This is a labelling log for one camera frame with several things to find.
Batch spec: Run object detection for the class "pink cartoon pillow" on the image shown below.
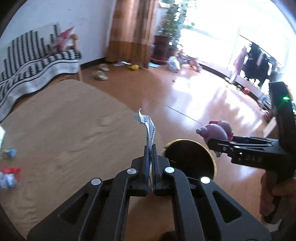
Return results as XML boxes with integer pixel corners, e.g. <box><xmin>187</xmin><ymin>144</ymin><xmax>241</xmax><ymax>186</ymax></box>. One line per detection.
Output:
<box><xmin>51</xmin><ymin>27</ymin><xmax>74</xmax><ymax>54</ymax></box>

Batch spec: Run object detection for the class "green blue snack wrapper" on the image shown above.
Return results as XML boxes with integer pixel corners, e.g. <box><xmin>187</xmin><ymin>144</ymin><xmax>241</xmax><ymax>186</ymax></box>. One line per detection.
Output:
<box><xmin>2</xmin><ymin>149</ymin><xmax>17</xmax><ymax>159</ymax></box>

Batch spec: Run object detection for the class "white plastic bag on floor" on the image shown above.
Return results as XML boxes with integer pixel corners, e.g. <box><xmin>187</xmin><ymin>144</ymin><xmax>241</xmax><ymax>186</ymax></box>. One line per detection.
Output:
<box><xmin>166</xmin><ymin>56</ymin><xmax>181</xmax><ymax>72</ymax></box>

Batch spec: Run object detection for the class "person right hand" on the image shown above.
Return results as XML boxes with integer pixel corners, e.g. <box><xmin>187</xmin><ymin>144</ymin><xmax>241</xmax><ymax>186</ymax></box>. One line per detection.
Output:
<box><xmin>259</xmin><ymin>172</ymin><xmax>295</xmax><ymax>216</ymax></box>

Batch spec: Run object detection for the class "white blue bag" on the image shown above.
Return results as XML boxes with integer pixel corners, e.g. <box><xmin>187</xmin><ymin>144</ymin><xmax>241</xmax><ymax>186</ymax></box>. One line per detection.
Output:
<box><xmin>134</xmin><ymin>108</ymin><xmax>156</xmax><ymax>183</ymax></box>

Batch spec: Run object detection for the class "blue silver wrapper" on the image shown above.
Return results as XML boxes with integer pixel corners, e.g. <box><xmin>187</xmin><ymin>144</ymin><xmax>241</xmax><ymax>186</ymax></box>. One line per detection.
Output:
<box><xmin>0</xmin><ymin>172</ymin><xmax>17</xmax><ymax>190</ymax></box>

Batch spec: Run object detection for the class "black white striped blanket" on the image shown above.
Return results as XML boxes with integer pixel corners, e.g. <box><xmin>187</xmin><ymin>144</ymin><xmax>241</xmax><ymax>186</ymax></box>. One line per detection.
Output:
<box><xmin>1</xmin><ymin>23</ymin><xmax>81</xmax><ymax>120</ymax></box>

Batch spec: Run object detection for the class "black gold trash bin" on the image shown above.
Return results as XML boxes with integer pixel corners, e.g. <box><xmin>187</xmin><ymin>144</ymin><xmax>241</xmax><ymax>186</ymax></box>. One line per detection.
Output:
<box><xmin>163</xmin><ymin>139</ymin><xmax>217</xmax><ymax>180</ymax></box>

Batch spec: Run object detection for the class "brown striped curtain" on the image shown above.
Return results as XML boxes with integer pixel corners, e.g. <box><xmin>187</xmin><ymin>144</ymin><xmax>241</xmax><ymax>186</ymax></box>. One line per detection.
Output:
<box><xmin>106</xmin><ymin>0</ymin><xmax>159</xmax><ymax>69</ymax></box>

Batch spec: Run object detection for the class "purple pink plush toy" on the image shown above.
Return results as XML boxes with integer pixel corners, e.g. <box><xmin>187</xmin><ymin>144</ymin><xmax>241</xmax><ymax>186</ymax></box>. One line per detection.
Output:
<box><xmin>196</xmin><ymin>120</ymin><xmax>233</xmax><ymax>144</ymax></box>

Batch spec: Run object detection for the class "yellow toy duck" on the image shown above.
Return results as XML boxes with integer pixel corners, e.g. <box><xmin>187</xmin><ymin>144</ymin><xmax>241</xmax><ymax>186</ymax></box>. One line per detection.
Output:
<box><xmin>128</xmin><ymin>65</ymin><xmax>139</xmax><ymax>71</ymax></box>

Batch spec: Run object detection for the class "red ribbon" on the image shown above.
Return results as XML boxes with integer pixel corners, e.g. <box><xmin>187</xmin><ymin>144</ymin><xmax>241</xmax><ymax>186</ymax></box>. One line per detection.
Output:
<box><xmin>1</xmin><ymin>167</ymin><xmax>21</xmax><ymax>181</ymax></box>

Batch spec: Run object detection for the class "clothes drying rack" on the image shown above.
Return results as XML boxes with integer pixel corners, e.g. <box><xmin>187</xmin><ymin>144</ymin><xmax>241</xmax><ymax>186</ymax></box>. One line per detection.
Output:
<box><xmin>234</xmin><ymin>42</ymin><xmax>282</xmax><ymax>89</ymax></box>

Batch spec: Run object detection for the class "potted plant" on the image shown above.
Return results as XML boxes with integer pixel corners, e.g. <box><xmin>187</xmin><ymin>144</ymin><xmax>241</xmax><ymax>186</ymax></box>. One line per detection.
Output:
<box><xmin>150</xmin><ymin>1</ymin><xmax>189</xmax><ymax>65</ymax></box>

